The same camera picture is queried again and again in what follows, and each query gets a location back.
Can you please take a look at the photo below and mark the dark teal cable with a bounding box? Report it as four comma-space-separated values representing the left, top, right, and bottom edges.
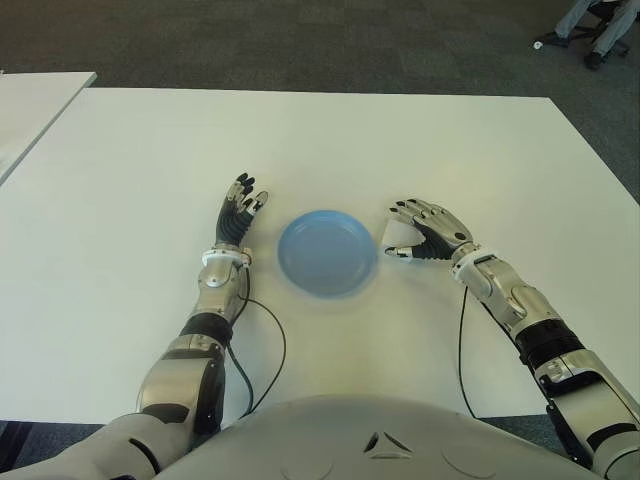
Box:
227, 342, 256, 412

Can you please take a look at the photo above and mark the blue plate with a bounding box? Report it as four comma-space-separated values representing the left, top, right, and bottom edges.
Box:
277, 209, 379, 301

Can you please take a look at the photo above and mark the black office chair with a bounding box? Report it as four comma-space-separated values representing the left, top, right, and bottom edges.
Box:
537, 0, 632, 59

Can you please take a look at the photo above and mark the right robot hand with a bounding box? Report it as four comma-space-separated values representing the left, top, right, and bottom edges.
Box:
382, 198, 477, 263

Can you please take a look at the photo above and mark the thin black cable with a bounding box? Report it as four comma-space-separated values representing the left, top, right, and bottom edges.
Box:
456, 285, 479, 421
238, 262, 289, 416

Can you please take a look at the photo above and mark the white charger block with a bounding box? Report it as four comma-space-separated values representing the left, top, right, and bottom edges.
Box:
382, 217, 426, 250

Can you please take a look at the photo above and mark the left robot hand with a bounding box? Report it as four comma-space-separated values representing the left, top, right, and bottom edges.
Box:
213, 172, 272, 249

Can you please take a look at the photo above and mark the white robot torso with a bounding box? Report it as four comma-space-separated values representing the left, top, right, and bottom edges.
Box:
164, 394, 596, 480

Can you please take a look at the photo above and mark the white side table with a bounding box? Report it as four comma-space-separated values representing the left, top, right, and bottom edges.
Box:
0, 71, 98, 187

